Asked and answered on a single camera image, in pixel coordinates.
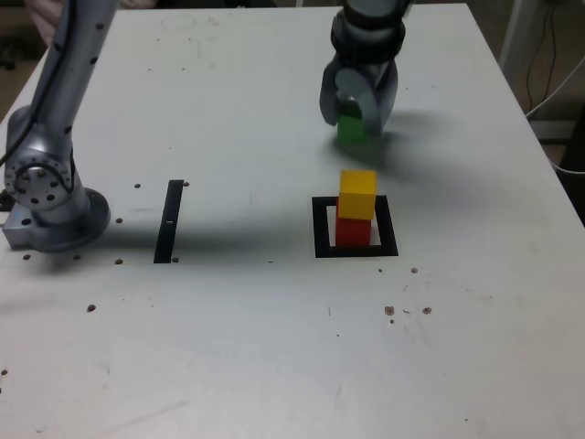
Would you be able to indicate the black tape square outline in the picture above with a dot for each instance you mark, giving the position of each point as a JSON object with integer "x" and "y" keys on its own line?
{"x": 320, "y": 228}

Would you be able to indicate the grey metal bar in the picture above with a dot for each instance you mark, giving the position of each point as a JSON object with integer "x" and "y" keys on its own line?
{"x": 550, "y": 130}

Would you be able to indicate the white table leg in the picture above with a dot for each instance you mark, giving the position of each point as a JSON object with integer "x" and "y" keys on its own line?
{"x": 511, "y": 36}

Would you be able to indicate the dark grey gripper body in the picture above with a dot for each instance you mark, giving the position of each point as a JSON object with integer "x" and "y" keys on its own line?
{"x": 369, "y": 69}

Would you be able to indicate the pale pink cloth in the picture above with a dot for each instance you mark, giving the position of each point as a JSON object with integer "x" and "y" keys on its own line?
{"x": 43, "y": 13}

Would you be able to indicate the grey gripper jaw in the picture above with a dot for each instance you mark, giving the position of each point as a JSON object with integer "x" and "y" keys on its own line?
{"x": 372, "y": 110}
{"x": 328, "y": 96}

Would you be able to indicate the yellow cube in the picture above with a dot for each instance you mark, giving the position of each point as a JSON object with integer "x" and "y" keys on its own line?
{"x": 356, "y": 196}

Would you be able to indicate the red cube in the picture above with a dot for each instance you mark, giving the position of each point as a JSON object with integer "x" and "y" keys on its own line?
{"x": 352, "y": 233}

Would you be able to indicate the green cube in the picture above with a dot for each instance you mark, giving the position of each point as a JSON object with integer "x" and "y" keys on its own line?
{"x": 351, "y": 130}

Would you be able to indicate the black tape strip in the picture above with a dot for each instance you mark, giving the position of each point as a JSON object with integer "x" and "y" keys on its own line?
{"x": 165, "y": 228}

